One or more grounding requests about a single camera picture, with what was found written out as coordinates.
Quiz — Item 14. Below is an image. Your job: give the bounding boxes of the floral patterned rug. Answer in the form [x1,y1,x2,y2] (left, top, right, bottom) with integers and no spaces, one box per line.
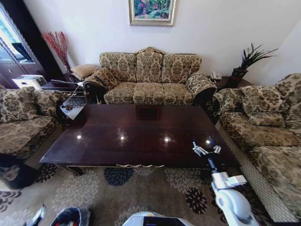
[0,162,279,226]

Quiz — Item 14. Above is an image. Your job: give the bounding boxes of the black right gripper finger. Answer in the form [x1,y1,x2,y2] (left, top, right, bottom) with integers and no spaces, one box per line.
[208,136,222,155]
[191,137,206,157]

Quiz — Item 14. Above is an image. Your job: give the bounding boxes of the floral sofa with wicker side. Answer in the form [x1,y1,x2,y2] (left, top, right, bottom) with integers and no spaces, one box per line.
[0,83,67,170]

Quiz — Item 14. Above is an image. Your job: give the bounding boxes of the floral sofa with pillow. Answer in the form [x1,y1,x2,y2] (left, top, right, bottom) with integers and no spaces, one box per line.
[212,73,301,223]

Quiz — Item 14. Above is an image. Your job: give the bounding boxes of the beige quilted cushion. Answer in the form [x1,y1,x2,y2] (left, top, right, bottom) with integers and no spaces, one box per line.
[70,64,100,81]

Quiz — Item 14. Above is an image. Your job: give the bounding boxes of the red dried branches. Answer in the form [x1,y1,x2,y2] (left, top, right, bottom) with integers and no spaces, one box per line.
[41,31,72,74]

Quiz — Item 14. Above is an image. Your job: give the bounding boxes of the framed landscape painting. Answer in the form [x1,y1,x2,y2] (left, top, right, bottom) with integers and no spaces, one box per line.
[128,0,177,27]

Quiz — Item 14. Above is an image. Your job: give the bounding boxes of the white printer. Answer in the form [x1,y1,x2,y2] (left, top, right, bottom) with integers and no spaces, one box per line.
[11,74,49,90]

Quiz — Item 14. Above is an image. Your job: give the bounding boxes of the white desk telephone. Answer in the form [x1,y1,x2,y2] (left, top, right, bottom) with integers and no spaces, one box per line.
[209,71,222,83]

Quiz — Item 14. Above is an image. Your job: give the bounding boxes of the dark wooden side table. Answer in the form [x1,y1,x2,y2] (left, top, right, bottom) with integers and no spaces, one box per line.
[213,75,256,92]

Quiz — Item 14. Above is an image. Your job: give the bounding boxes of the dark wooden glass cabinet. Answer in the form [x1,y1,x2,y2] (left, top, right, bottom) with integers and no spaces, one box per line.
[0,0,62,88]

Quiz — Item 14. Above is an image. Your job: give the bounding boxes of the white robot front shell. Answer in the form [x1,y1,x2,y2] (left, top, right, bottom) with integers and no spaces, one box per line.
[122,210,196,226]

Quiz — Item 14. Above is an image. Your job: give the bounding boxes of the green spiky plant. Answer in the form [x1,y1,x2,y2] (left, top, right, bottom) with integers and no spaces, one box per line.
[240,42,279,70]

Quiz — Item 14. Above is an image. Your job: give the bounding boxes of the dark red plant pot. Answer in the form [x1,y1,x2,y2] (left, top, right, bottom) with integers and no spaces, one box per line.
[231,67,249,82]

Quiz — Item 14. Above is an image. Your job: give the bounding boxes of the dark side table with tray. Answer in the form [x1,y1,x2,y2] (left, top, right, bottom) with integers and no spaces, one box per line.
[41,73,86,95]

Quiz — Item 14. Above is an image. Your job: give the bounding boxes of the floral three-seat sofa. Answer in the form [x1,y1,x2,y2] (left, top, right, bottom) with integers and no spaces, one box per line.
[83,46,218,106]

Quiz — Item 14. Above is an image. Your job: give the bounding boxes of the floral throw pillow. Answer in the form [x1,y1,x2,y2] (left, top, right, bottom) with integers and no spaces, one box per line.
[240,85,290,127]

